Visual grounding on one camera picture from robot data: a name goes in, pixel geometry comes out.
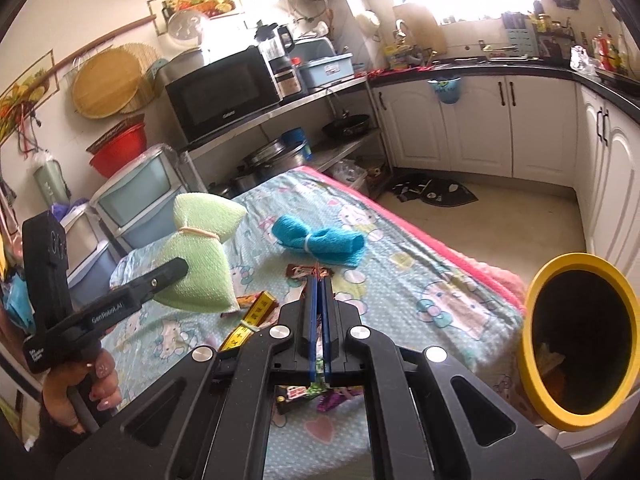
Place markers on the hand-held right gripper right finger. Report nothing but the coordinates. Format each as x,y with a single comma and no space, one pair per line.
327,320

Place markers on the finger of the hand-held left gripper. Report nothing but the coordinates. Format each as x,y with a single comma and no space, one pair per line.
160,277

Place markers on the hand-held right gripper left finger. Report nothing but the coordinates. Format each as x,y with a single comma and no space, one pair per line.
314,320

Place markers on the brown snack wrapper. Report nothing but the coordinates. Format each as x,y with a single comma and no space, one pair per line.
297,272

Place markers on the green snack wrapper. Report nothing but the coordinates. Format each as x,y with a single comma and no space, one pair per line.
316,388

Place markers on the purple snack wrapper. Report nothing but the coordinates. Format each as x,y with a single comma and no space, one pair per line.
340,401

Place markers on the yellow rimmed black bin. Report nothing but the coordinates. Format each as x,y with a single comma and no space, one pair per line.
531,360

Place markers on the person's left hand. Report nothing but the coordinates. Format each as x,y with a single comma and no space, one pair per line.
60,395

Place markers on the green cloth bundle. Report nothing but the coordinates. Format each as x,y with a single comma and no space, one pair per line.
200,270

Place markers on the low plastic drawer unit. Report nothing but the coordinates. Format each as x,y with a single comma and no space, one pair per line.
90,255

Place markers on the yellow printed wrapper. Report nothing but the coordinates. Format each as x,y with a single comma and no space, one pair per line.
257,312

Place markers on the red orange snack wrapper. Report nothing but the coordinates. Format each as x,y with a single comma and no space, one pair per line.
245,301

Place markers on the blue cloth bundle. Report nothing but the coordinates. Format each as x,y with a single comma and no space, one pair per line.
330,245

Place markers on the cartoon printed blanket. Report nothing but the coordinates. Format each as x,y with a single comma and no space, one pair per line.
400,285

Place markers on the dark snack wrapper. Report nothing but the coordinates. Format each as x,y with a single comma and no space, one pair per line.
290,399

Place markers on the pale green bottle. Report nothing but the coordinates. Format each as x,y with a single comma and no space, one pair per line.
50,182

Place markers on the red plastic basin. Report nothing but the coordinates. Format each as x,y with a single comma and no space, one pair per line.
122,152

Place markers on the stacked steel pots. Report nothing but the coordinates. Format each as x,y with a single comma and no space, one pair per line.
275,160

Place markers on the dark floor mat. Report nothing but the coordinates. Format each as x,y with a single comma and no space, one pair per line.
435,192

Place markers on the steel kitchen shelf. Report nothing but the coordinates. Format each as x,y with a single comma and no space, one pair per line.
320,152

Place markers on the blue pot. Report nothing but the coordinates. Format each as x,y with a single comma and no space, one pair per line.
294,136

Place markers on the round bamboo tray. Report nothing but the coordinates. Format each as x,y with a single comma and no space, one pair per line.
102,85

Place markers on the black microwave oven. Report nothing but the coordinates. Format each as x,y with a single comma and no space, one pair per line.
220,92

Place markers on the black wok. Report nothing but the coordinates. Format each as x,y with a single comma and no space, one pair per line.
347,125

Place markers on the round bamboo mat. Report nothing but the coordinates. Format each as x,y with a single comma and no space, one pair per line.
147,65

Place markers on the crumpled brown wrapper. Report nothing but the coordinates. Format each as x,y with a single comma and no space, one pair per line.
550,360

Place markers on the blender with label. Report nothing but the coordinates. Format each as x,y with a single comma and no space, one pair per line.
287,80

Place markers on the long wooden stick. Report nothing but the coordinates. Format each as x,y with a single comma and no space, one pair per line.
100,37

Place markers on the blue grey plastic crate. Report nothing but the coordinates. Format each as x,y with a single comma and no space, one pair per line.
325,72

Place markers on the round metal lid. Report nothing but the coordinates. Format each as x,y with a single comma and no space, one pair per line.
184,26

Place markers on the black electric kettle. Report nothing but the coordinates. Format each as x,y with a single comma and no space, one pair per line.
275,37

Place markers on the white kitchen cabinets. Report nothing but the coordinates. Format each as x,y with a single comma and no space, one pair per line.
525,125

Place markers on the wooden cutting board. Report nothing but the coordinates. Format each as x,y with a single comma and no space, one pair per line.
422,27

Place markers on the clear plastic bag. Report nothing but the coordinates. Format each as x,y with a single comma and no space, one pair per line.
582,57

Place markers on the red bottle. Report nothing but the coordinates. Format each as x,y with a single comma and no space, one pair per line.
602,47

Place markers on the fruit wall poster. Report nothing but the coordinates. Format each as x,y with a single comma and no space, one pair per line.
25,95

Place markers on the food wall poster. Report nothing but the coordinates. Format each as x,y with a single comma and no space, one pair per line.
200,2

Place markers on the white round wall appliance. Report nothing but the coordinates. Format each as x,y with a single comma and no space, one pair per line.
369,22

